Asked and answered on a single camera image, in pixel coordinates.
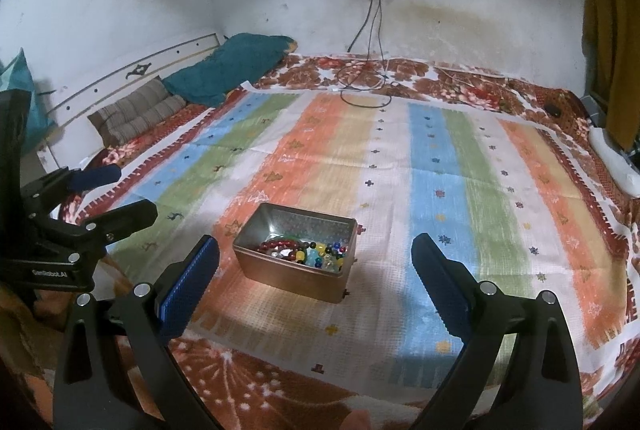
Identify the metal tin box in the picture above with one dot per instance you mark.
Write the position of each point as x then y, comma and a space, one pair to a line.
290, 277

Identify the yellow hanging cloth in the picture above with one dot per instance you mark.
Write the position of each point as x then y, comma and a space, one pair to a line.
610, 35

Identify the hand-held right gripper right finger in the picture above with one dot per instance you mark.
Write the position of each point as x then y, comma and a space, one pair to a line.
440, 285

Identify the colourful striped mat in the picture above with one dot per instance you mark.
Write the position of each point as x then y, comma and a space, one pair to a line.
450, 190

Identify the brown striped pillow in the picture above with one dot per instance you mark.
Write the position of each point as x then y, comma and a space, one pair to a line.
135, 113

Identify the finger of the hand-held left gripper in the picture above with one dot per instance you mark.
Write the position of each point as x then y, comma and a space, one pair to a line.
97, 175
127, 216

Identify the small dark object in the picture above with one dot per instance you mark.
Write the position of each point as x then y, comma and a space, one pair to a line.
552, 110

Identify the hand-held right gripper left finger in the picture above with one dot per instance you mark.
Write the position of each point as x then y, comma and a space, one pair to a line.
192, 280

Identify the white bed headboard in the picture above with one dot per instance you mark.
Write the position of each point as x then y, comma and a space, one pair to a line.
100, 80

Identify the teal folded blanket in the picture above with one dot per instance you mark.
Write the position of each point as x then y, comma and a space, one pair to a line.
225, 65

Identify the teal cushion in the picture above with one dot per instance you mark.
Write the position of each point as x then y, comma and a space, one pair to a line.
20, 80

